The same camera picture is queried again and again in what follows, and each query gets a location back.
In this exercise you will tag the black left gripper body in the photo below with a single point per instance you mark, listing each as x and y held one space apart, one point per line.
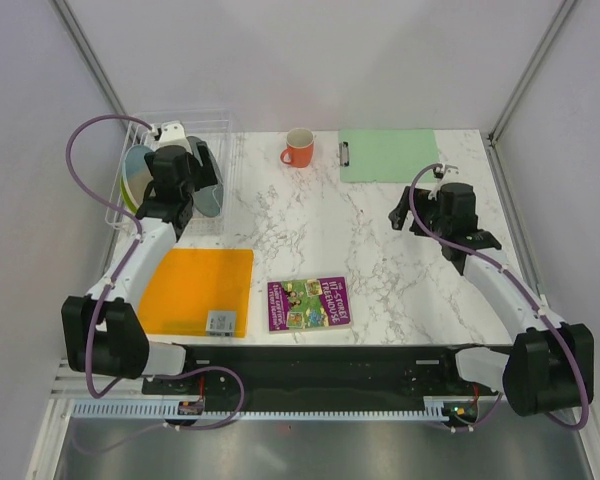
190 182

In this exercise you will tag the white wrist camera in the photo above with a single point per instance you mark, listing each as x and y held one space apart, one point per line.
443 174
169 134

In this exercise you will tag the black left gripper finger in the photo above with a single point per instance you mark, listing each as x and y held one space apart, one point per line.
201 153
210 175

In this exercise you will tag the right aluminium frame post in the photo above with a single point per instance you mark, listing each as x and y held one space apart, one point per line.
541 52

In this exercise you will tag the purple treehouse book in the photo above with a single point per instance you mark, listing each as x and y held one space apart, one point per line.
308 304

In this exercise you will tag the large teal plate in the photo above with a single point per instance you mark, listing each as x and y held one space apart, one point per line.
208 201

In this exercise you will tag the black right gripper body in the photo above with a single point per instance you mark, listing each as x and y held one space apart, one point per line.
429 211

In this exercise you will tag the green rimmed grey plate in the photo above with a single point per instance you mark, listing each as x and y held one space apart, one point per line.
135 176

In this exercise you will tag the orange mug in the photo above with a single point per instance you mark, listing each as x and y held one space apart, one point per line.
299 148

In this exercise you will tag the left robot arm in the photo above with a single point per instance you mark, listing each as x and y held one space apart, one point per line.
102 332

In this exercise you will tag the small grey box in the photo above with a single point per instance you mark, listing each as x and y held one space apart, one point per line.
221 323

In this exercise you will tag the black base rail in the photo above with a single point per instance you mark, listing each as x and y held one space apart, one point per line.
320 376

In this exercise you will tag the white wire dish rack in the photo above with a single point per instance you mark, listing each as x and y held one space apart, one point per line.
214 126

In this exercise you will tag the green clipboard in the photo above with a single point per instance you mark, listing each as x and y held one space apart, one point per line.
385 155

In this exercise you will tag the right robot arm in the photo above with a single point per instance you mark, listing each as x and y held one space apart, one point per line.
549 366

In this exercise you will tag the left aluminium frame post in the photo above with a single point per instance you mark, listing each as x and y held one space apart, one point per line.
88 55

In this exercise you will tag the orange cutting board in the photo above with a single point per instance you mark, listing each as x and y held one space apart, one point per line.
189 283

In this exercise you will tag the aluminium frame post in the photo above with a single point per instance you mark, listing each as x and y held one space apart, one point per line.
88 55
541 52

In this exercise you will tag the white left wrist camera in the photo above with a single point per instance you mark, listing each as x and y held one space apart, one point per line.
169 134

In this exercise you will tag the white slotted cable duct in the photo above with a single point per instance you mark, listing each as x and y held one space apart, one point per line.
429 409

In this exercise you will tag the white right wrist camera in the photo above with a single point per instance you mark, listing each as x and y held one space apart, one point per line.
443 174

